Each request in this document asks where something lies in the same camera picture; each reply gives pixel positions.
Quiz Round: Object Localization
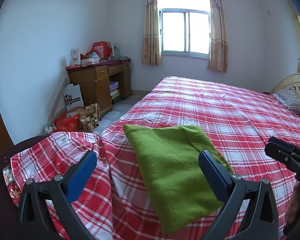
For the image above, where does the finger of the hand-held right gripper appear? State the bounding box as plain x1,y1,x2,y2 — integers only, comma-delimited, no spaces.
269,136,300,155
264,142,300,172

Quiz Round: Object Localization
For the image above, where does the cream wooden headboard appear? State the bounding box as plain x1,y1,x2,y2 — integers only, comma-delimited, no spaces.
271,72,300,117

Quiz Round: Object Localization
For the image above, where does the pale plastic bag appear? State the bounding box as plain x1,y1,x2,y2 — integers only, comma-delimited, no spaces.
111,42,121,60

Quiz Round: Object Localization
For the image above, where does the red gift bag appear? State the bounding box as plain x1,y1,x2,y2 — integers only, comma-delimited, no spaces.
93,41,113,58

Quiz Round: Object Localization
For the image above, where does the bed with red plaid sheet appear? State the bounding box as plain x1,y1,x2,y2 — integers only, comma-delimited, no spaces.
4,76,300,240

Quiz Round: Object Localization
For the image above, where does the person's right hand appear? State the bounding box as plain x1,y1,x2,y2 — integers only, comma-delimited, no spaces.
285,180,300,230

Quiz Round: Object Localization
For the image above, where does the white and red flat box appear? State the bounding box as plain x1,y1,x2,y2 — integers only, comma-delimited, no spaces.
80,57,100,67

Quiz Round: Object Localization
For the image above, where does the sliding glass window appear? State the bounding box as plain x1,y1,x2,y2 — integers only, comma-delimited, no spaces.
158,0,212,57

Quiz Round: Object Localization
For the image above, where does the clear plastic wrapper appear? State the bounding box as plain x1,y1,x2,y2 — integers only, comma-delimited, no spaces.
41,122,57,133

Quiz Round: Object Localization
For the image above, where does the white card box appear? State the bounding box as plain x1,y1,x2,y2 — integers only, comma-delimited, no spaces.
70,48,81,65

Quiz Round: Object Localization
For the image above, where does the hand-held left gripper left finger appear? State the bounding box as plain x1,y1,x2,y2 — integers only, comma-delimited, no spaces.
17,150,98,240

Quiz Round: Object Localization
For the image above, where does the brown wooden desk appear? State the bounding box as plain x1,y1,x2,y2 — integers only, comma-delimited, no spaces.
66,59,133,117

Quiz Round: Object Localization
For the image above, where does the white cable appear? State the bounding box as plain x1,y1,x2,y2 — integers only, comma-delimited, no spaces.
122,57,134,70

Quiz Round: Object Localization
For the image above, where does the patterned grey pillow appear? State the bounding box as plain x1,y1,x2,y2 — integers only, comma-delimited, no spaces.
272,85,300,117

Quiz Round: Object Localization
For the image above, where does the stack of boxes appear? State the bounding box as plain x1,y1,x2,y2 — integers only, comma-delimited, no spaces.
109,81,120,99

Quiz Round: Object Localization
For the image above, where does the brown patterned bag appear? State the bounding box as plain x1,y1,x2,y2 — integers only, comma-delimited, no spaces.
79,103,101,132

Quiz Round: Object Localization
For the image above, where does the white paper bag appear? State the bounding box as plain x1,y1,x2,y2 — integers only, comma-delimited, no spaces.
63,84,84,112

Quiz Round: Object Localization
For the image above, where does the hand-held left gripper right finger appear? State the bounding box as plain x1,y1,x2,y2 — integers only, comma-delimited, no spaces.
199,150,279,240

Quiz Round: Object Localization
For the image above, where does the red plastic bag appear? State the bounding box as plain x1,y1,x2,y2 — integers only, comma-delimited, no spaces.
52,112,80,133

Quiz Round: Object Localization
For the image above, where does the beige patterned curtain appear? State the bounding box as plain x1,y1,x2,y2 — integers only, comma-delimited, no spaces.
142,0,163,66
207,0,228,73

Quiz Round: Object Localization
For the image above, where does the brown wooden door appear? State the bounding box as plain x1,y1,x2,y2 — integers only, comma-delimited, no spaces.
0,5,14,160

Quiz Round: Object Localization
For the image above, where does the green striped knit sweater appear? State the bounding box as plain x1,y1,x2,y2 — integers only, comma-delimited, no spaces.
123,124,234,234

